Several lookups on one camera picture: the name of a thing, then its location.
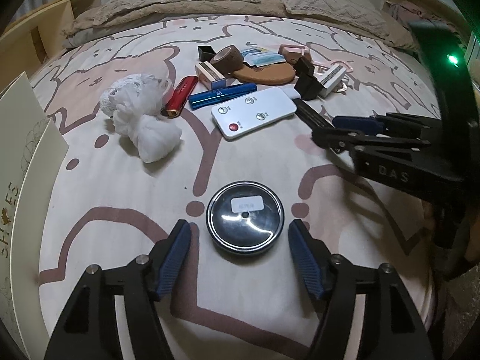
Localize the round black tin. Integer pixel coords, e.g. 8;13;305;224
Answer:
206;180;285;256

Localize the white remote control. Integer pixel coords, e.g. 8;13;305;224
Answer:
211;87;297;141

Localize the white plastic bag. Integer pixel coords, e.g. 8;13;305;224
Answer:
99;73;182;164

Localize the white striped box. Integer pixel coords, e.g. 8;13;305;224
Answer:
317;64;347;98

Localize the black square cup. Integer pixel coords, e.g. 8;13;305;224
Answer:
294;56;315;78

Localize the round cork coaster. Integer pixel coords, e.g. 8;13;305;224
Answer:
233;63;295;86

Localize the blue white sachet packet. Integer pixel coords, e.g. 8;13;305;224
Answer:
240;46;286;68

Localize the right wooden shelf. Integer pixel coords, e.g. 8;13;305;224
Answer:
382;0;471;41

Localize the wooden shelf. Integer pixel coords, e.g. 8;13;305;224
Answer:
382;0;471;41
1;0;100;88

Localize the brown tape roll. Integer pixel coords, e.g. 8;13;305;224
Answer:
210;45;243;75

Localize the beige striped small box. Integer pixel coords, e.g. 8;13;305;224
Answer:
195;62;226;91

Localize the beige right pillow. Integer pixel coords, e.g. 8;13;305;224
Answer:
280;0;389;38

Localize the blue metallic box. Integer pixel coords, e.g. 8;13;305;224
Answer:
189;83;257;111

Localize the cartoon animal bed sheet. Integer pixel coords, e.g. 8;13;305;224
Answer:
32;16;438;359

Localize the small black cup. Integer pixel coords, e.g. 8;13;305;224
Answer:
198;46;216;62

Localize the red metallic lighter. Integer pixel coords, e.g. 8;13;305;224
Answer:
161;76;199;119

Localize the white shoe box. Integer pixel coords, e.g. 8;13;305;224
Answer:
1;73;68;359

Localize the beige folded blanket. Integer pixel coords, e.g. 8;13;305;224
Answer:
61;0;418;51

